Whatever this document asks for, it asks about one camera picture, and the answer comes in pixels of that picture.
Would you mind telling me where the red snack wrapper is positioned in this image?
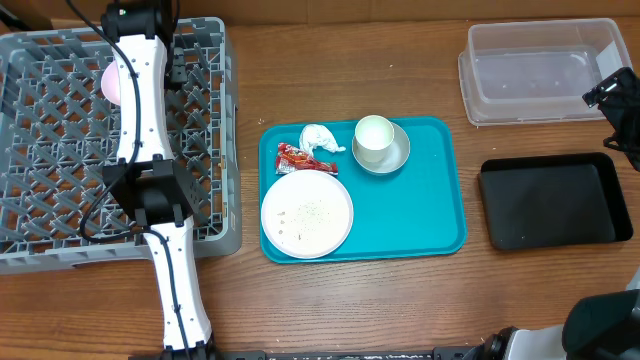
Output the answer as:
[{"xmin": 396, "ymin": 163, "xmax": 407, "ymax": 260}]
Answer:
[{"xmin": 275, "ymin": 142, "xmax": 338, "ymax": 175}]

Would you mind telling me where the grey plastic dish rack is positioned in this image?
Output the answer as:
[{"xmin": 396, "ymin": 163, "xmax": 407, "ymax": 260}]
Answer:
[{"xmin": 1, "ymin": 17, "xmax": 242, "ymax": 274}]

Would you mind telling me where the teal serving tray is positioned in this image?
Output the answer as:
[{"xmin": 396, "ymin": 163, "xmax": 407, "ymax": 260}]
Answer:
[{"xmin": 258, "ymin": 115, "xmax": 468, "ymax": 265}]

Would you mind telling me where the black tray bin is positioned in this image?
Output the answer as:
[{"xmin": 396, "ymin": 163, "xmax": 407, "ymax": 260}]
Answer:
[{"xmin": 478, "ymin": 152, "xmax": 634, "ymax": 251}]

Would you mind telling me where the large white plate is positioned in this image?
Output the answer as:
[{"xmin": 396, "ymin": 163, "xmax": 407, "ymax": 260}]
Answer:
[{"xmin": 260, "ymin": 170, "xmax": 354, "ymax": 259}]

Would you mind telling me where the clear plastic bin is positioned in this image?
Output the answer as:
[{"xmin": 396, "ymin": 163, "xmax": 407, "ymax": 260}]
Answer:
[{"xmin": 458, "ymin": 18, "xmax": 632, "ymax": 126}]

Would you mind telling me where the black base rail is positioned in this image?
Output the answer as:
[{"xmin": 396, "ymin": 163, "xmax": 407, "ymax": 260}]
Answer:
[{"xmin": 130, "ymin": 346, "xmax": 474, "ymax": 360}]

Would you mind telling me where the cream paper cup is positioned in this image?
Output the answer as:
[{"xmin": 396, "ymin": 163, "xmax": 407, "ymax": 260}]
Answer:
[{"xmin": 354, "ymin": 115, "xmax": 395, "ymax": 163}]

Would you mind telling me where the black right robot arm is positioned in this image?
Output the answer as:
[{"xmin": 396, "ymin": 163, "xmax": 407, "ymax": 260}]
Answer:
[{"xmin": 449, "ymin": 67, "xmax": 639, "ymax": 359}]

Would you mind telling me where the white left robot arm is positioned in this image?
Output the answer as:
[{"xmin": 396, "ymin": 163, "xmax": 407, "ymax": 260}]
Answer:
[{"xmin": 101, "ymin": 1, "xmax": 216, "ymax": 359}]

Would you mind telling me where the grey saucer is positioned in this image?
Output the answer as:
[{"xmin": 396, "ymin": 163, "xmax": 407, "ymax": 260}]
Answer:
[{"xmin": 352, "ymin": 123, "xmax": 410, "ymax": 176}]

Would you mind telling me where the small pink bowl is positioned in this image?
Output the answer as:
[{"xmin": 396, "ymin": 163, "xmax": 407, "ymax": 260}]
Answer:
[{"xmin": 101, "ymin": 61, "xmax": 121, "ymax": 106}]

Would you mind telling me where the crumpled white tissue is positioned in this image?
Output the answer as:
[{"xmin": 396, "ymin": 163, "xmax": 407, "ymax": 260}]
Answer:
[{"xmin": 299, "ymin": 124, "xmax": 346, "ymax": 155}]

